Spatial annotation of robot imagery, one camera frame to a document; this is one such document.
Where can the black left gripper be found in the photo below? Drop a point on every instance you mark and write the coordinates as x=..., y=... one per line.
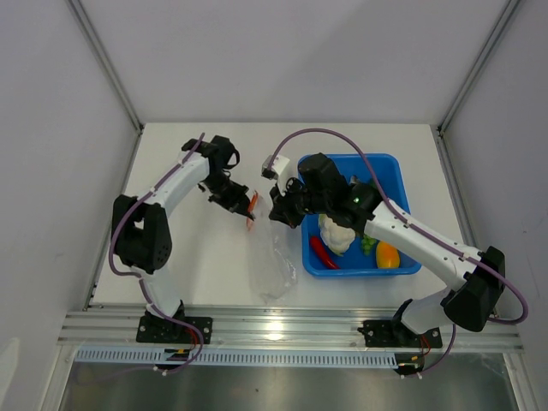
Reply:
x=239, y=202

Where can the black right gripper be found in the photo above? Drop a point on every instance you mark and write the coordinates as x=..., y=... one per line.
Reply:
x=281, y=211

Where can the red chili pepper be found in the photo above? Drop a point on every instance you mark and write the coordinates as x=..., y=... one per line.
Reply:
x=319, y=249

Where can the white cauliflower with leaves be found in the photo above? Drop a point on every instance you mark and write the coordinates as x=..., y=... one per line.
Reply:
x=337, y=238

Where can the clear zip top bag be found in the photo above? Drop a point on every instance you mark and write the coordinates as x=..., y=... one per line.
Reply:
x=270, y=258

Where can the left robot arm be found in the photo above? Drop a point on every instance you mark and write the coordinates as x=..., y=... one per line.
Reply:
x=140, y=240

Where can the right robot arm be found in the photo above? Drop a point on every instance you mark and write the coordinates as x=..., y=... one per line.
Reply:
x=473, y=279

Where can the green grape bunch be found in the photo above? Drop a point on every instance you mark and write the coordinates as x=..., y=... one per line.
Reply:
x=367, y=244

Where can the orange yellow bell pepper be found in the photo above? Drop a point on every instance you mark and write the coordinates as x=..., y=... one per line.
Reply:
x=387, y=256

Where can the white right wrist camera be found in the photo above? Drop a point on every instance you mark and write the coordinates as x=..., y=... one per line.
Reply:
x=279, y=169

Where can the aluminium frame rail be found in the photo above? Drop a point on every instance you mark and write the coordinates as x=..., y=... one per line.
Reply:
x=233, y=327

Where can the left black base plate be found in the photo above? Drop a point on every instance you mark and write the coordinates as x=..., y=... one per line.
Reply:
x=153, y=329

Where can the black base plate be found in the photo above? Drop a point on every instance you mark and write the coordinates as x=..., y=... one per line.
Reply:
x=153, y=329
x=384, y=333

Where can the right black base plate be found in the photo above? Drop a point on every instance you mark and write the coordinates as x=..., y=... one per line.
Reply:
x=384, y=333

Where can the white slotted cable duct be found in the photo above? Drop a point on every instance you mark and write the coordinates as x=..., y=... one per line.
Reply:
x=237, y=357

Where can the left corner frame post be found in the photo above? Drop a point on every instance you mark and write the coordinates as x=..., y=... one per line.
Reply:
x=101, y=55

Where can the corner frame post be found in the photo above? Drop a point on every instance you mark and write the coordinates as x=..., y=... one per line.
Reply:
x=486, y=52
x=101, y=55

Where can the right corner frame post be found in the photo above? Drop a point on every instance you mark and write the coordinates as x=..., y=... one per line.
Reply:
x=486, y=52

